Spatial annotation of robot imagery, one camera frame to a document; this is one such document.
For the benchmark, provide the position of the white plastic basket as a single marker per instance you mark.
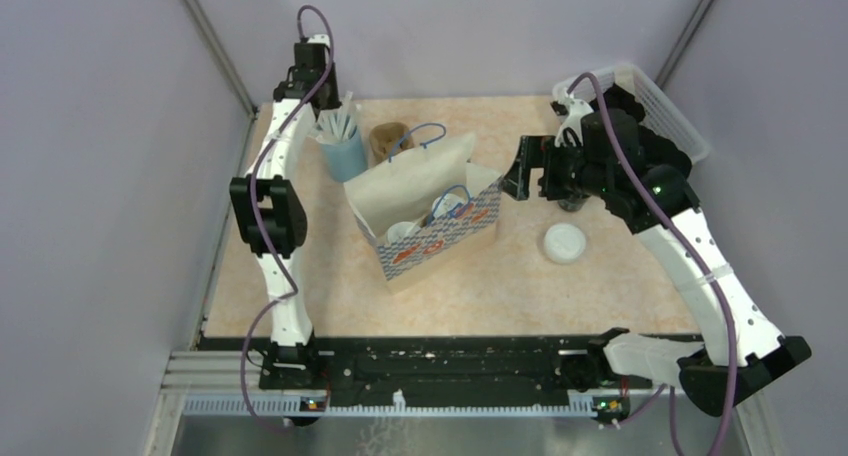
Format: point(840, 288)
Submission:
point(662, 116)

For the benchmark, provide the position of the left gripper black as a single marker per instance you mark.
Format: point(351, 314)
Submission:
point(332, 100)

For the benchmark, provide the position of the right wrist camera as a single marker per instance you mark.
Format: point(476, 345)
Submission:
point(570, 112)

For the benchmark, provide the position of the white wrapped straws bundle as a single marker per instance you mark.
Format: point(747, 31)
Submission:
point(337, 126)

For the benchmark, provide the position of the stack of black cups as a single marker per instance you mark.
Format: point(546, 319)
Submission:
point(572, 205)

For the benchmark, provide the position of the black cloth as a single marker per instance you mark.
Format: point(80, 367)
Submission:
point(658, 150)

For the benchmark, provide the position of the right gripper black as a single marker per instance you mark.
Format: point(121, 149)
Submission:
point(538, 151)

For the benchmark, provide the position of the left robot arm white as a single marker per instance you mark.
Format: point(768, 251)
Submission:
point(270, 216)

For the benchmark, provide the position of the blue straw holder cup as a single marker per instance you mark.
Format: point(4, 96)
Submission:
point(345, 160)

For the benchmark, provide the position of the cardboard cup carrier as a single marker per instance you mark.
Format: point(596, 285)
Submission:
point(383, 137)

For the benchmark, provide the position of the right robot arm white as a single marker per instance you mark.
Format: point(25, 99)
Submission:
point(642, 178)

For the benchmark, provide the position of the checkered paper takeout bag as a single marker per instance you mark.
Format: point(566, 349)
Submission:
point(403, 188)

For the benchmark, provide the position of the stack of white lids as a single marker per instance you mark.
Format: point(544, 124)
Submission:
point(564, 243)

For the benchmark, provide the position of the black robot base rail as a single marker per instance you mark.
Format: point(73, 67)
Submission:
point(446, 374)

